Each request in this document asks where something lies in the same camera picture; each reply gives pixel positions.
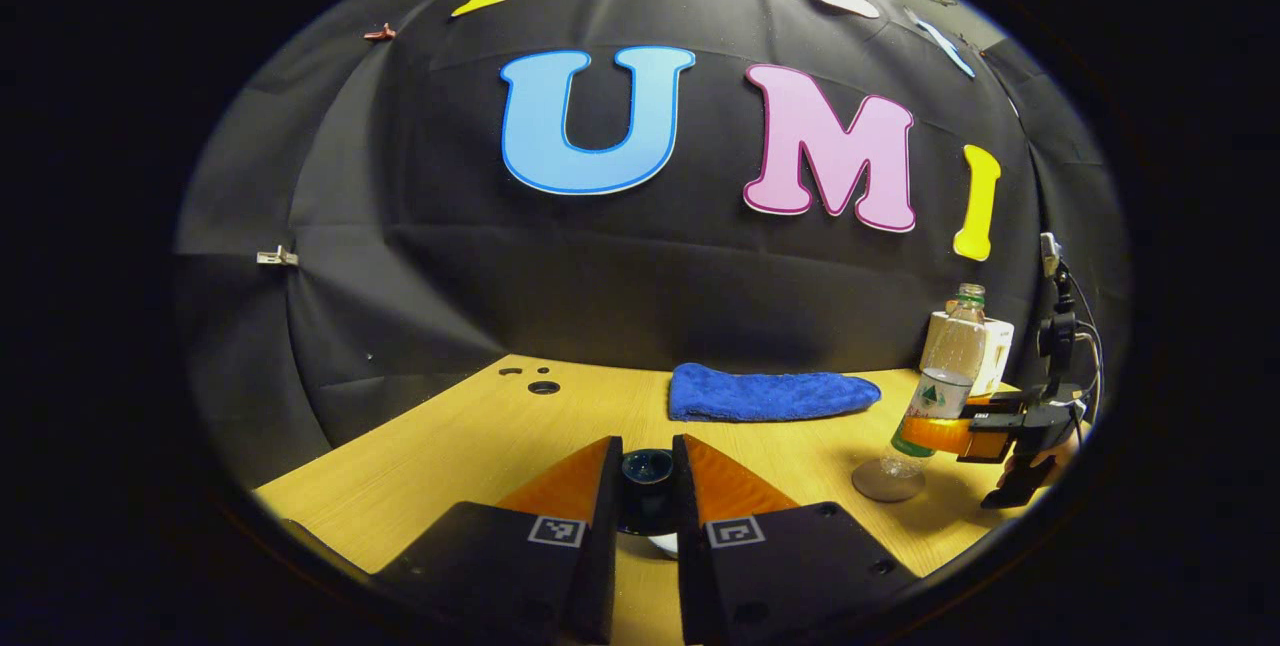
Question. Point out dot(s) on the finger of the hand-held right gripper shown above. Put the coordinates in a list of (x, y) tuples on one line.
[(940, 434), (992, 404)]

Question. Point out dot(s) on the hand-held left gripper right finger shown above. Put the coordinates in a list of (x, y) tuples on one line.
[(692, 546)]

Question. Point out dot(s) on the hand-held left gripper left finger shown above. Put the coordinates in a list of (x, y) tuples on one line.
[(600, 546)]

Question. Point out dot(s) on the clear plastic water bottle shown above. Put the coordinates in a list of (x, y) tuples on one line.
[(952, 356)]

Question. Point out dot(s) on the round brown coaster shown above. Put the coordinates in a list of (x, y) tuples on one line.
[(885, 486)]

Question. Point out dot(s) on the ceramic teacup lid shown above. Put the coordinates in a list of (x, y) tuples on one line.
[(647, 471)]

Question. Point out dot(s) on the white box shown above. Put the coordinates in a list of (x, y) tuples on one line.
[(998, 351)]

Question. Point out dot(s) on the blue towel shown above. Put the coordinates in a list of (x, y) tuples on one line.
[(770, 394)]

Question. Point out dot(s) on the black backdrop cloth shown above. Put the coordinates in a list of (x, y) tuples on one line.
[(450, 256)]

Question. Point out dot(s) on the white backdrop clip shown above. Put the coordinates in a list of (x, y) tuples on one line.
[(277, 256)]

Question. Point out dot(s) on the red backdrop clip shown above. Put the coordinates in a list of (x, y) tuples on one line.
[(379, 32)]

